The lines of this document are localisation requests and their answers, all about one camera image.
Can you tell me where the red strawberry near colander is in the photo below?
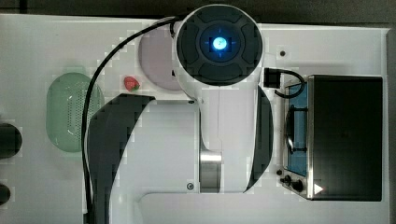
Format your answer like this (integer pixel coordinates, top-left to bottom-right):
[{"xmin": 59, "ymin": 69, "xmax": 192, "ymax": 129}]
[{"xmin": 123, "ymin": 77, "xmax": 140, "ymax": 91}]

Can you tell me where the dark round object at edge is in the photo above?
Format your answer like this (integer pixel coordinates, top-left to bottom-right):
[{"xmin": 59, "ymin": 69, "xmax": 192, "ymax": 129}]
[{"xmin": 0, "ymin": 184, "xmax": 11, "ymax": 205}]

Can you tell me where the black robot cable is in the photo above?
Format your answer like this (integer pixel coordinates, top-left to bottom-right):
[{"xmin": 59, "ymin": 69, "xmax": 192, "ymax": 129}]
[{"xmin": 81, "ymin": 16, "xmax": 181, "ymax": 224}]

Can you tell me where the green perforated colander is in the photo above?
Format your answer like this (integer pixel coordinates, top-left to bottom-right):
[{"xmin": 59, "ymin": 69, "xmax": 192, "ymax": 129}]
[{"xmin": 46, "ymin": 73, "xmax": 91, "ymax": 153}]

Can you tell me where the lilac round plate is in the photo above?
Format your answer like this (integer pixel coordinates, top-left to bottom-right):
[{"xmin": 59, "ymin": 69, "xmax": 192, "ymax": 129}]
[{"xmin": 138, "ymin": 27, "xmax": 181, "ymax": 91}]

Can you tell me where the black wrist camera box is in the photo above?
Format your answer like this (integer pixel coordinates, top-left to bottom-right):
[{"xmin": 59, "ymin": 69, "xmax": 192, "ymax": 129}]
[{"xmin": 263, "ymin": 68, "xmax": 281, "ymax": 89}]

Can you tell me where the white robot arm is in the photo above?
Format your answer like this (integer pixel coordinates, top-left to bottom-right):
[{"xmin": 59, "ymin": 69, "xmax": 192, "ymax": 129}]
[{"xmin": 87, "ymin": 5, "xmax": 273, "ymax": 224}]

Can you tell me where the black utensil holder cup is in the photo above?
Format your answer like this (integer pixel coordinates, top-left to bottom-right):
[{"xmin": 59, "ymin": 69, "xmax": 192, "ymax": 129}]
[{"xmin": 0, "ymin": 123, "xmax": 22, "ymax": 159}]

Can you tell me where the glass oven door with handle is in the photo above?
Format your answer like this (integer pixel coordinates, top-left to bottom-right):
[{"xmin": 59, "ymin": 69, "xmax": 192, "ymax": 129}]
[{"xmin": 285, "ymin": 85, "xmax": 308, "ymax": 177}]

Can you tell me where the black silver toaster oven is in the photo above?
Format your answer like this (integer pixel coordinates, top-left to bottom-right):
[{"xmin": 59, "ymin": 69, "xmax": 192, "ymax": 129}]
[{"xmin": 307, "ymin": 75, "xmax": 383, "ymax": 202}]

